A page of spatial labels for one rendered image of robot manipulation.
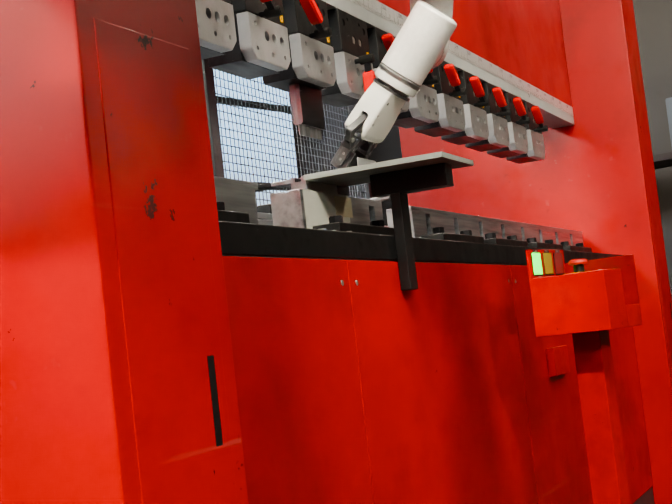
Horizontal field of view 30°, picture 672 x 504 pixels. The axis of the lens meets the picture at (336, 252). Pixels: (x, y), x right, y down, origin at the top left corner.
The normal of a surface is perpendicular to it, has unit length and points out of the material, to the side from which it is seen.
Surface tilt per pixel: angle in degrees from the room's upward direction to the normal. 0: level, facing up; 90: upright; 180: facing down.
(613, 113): 90
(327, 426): 90
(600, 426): 90
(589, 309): 90
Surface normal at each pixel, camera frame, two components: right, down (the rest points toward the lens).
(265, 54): 0.91, -0.13
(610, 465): -0.52, 0.00
